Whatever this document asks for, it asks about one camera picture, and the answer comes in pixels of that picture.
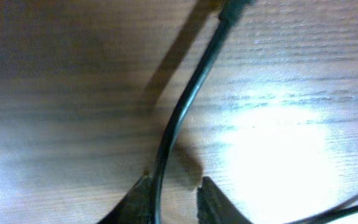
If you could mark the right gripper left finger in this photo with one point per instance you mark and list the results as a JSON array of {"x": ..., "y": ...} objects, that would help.
[{"x": 133, "y": 208}]

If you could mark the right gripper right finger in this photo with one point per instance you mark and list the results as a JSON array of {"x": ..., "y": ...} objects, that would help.
[{"x": 213, "y": 207}]

